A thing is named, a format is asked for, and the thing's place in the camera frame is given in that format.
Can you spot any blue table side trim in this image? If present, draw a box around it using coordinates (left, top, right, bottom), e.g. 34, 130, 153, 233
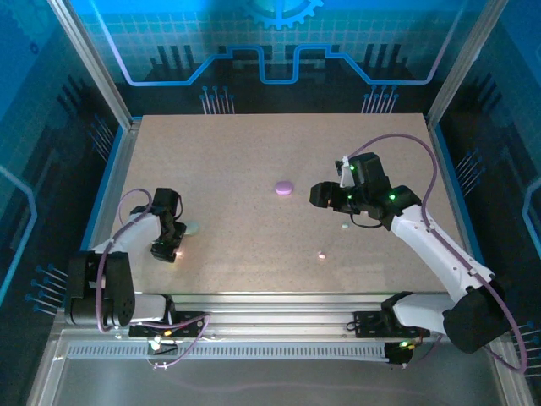
63, 124, 128, 308

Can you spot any aluminium base beam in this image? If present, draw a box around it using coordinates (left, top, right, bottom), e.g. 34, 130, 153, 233
54, 306, 508, 339

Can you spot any grey metal front panel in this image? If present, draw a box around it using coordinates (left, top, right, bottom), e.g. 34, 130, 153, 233
25, 329, 536, 406

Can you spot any black electronics box with LEDs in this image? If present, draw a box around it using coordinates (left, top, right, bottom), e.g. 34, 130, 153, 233
383, 341, 418, 368

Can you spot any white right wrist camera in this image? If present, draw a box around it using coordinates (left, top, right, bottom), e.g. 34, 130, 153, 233
335, 154, 357, 189

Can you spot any aluminium table side rail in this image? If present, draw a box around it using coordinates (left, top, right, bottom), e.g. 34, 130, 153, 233
70, 118, 144, 306
424, 113, 487, 308

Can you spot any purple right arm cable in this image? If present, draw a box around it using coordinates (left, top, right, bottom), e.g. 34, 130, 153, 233
344, 133, 529, 376

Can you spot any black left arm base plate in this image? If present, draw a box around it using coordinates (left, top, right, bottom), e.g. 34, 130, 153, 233
128, 311, 208, 339

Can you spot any aluminium table edge rail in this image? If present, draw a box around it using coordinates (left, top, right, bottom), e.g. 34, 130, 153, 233
78, 292, 485, 310

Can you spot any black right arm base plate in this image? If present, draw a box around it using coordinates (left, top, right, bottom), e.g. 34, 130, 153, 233
352, 310, 431, 338

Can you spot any grey slotted cable duct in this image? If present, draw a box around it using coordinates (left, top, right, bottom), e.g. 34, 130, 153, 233
66, 343, 390, 361

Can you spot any aluminium frame post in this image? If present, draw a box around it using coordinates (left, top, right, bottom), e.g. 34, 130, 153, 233
46, 0, 135, 130
425, 0, 509, 130

